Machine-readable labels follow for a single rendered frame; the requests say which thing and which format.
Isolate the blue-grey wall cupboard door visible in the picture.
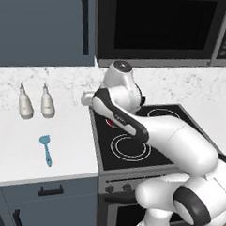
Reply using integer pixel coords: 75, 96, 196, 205
0, 0, 99, 72

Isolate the black base cupboard handle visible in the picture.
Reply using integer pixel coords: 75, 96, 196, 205
11, 208, 27, 226

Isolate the blue-grey base cupboard door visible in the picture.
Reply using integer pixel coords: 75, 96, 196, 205
0, 188, 99, 226

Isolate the blue spatula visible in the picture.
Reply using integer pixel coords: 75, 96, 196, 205
37, 134, 54, 168

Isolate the black oven door handle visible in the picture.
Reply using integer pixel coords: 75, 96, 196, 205
103, 192, 141, 206

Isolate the blue-grey drawer front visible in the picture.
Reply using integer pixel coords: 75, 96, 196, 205
0, 170, 100, 213

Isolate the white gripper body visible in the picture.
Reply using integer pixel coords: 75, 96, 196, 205
80, 90, 96, 107

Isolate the black cupboard door handle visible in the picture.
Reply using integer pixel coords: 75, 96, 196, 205
78, 0, 94, 57

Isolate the black microwave oven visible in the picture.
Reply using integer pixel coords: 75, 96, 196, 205
94, 0, 226, 75

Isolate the oven door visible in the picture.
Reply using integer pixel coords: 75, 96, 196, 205
97, 192, 197, 226

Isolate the black glass hob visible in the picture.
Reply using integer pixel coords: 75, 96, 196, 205
85, 98, 226, 180

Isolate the black drawer handle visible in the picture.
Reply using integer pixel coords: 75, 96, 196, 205
38, 182, 65, 199

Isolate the grey stove knob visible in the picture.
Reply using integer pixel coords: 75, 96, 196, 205
122, 182, 133, 193
104, 184, 115, 195

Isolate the white bottle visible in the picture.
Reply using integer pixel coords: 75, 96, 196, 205
17, 82, 37, 121
39, 82, 57, 119

